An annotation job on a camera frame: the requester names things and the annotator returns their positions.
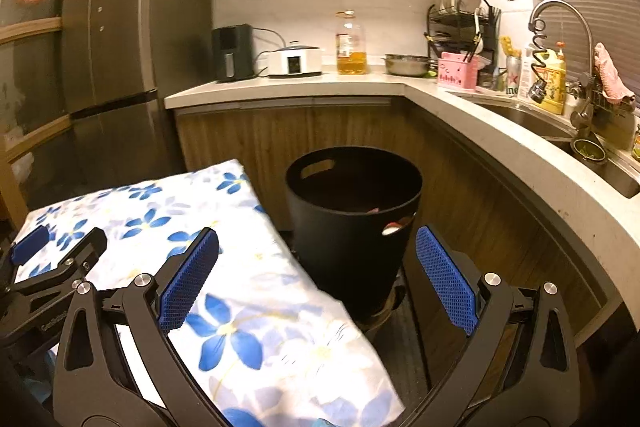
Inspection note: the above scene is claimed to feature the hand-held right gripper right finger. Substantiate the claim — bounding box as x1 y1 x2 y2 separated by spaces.
400 225 581 427

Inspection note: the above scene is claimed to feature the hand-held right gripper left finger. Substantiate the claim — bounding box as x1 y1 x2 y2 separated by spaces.
52 227 236 427

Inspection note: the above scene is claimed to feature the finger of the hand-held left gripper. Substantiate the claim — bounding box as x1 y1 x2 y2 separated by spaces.
0 224 52 280
0 227 108 304

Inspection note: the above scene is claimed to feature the black trash bin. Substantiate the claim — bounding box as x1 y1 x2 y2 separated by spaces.
285 147 423 314

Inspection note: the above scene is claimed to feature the floral printed blanket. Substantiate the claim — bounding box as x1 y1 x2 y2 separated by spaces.
12 159 406 427

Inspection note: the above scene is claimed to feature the steel sink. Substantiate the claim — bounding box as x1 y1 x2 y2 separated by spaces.
452 89 640 198

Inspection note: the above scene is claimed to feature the steel strainer cup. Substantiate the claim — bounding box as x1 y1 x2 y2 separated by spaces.
572 138 609 164

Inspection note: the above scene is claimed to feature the pink utensil holder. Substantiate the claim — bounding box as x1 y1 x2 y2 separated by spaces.
437 52 478 90

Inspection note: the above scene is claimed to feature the wooden glass door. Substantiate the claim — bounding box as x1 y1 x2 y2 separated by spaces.
0 0 109 228

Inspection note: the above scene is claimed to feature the steel basin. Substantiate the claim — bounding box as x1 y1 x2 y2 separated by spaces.
382 53 432 76

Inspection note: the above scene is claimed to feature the white plastic bottle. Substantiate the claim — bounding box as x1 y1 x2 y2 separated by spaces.
517 43 537 100

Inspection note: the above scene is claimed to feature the yellow detergent bottle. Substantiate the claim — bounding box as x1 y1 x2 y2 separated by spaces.
540 42 568 115

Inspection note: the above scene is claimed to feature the grey refrigerator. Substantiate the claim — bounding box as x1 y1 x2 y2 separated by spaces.
62 0 216 188

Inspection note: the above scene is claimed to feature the black air fryer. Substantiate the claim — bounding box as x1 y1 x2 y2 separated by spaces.
211 24 254 82

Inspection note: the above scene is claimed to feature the white electric cooker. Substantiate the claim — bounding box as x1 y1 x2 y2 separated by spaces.
267 41 323 78

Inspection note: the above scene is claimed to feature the cooking oil bottle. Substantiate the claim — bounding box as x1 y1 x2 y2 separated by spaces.
336 11 369 76

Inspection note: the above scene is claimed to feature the black dish rack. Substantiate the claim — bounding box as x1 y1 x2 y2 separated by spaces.
426 0 502 78

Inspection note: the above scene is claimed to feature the pink cloth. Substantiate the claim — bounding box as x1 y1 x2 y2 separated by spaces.
594 42 636 102

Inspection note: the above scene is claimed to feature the steel faucet with coil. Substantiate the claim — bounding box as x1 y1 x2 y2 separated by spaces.
529 0 596 108

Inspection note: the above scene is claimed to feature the black power cable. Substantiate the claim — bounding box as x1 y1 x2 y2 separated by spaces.
252 27 292 75

